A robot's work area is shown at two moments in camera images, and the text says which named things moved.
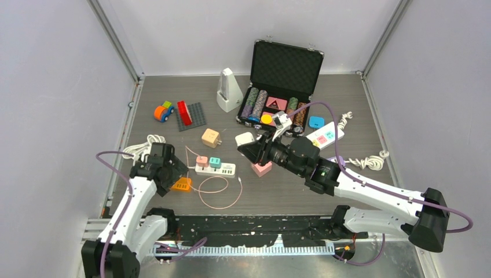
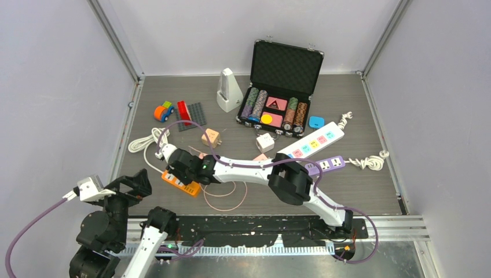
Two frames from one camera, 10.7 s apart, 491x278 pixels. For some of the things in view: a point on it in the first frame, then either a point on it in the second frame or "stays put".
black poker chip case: x=284 y=77 stays put
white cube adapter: x=281 y=120 -> x=165 y=152
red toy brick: x=184 y=113 stays put
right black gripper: x=257 y=152 -> x=176 y=174
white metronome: x=229 y=96 stays put
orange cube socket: x=211 y=138 stays put
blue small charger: x=316 y=122 stays put
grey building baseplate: x=197 y=116 stays put
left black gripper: x=178 y=169 -> x=140 y=186
